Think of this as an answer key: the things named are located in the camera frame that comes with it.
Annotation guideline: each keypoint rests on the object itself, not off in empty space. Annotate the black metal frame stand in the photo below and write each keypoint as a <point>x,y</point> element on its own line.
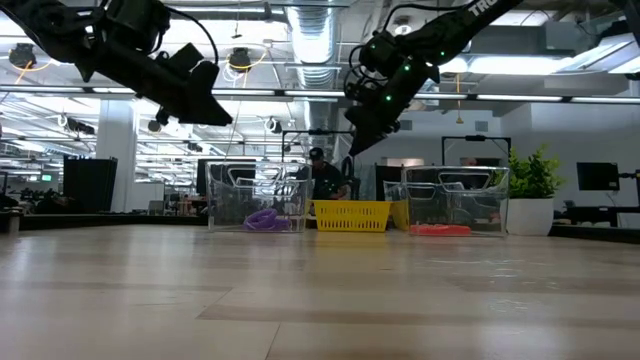
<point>475,138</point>
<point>320,132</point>

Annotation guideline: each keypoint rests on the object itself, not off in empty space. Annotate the black overhead light bar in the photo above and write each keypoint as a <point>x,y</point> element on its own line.
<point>300,93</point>

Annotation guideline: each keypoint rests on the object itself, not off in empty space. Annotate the silver metal post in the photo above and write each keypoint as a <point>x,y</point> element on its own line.
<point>13,222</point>

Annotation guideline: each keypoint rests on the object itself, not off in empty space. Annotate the black desk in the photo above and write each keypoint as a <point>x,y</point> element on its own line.
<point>590,212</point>

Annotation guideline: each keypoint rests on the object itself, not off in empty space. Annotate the white ceiling sensor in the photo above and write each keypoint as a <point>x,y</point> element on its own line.
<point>402,27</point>

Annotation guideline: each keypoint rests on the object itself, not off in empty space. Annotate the black office partition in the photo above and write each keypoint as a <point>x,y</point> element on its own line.
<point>90,185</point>

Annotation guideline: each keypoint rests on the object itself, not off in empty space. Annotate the person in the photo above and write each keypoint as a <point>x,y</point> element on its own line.
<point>322,180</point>
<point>470,161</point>

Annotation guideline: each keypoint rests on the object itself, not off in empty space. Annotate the silver round air duct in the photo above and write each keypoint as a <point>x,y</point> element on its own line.
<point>315,50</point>

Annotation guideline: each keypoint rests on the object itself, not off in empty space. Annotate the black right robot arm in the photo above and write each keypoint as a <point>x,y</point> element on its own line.
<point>450,30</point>

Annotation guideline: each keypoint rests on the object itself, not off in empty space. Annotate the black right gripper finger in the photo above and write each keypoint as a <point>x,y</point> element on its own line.
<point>372,127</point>

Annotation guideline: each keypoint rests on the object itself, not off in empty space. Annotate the white building column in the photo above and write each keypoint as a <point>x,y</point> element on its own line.
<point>116,165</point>

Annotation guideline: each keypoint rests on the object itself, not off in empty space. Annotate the clear plastic bin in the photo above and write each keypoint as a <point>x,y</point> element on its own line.
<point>225,215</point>
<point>450,200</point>

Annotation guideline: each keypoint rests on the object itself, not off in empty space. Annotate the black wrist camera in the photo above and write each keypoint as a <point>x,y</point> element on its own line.
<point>182,56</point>
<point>380,50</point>

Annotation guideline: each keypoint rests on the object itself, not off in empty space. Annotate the black monitor screen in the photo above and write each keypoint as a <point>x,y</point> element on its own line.
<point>597,176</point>

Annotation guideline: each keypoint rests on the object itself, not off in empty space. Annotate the black ceiling pendant device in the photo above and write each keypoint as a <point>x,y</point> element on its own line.
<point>22,55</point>
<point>240,59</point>

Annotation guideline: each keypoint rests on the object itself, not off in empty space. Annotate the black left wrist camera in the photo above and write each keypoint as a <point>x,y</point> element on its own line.
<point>182,56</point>

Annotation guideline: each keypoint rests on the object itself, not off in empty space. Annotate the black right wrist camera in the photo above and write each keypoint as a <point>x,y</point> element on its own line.
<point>380,50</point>

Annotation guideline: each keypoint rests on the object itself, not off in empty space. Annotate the grey wall vent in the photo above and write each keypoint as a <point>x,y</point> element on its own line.
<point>481,126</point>
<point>407,125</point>

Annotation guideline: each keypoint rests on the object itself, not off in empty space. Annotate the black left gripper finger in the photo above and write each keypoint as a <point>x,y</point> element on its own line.
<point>207,105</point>

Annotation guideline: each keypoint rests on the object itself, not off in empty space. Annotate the green potted plant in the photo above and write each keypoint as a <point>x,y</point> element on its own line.
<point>532,175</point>

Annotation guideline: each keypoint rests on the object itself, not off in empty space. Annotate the yellow plastic basket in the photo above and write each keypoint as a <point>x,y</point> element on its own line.
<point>350,215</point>

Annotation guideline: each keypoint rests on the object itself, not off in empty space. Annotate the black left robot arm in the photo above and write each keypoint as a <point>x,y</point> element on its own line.
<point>50,30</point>

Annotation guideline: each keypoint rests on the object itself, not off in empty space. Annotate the white plant pot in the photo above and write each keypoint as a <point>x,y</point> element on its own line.
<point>530,217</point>

